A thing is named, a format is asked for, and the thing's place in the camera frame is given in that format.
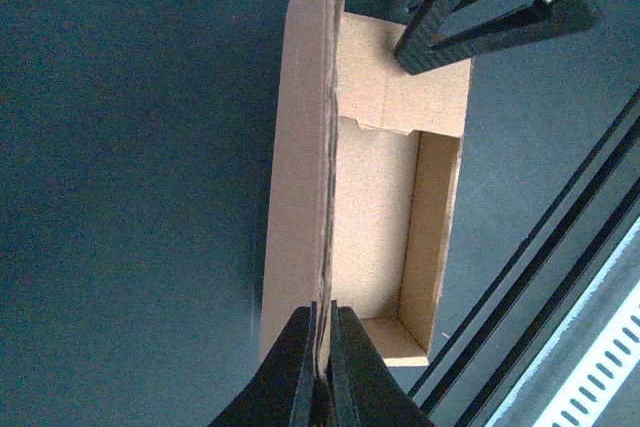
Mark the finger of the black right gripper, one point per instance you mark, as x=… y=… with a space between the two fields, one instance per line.
x=475 y=12

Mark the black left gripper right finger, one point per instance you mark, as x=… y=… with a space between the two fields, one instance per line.
x=363 y=391

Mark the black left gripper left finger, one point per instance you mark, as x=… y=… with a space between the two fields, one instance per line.
x=282 y=391

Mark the cardboard box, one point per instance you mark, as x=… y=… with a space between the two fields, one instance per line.
x=365 y=169

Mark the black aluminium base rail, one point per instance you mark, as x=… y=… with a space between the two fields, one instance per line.
x=515 y=317

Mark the light blue slotted cable duct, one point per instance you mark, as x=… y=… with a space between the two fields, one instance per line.
x=600 y=373

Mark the metal base plate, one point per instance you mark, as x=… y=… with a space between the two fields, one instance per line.
x=617 y=281

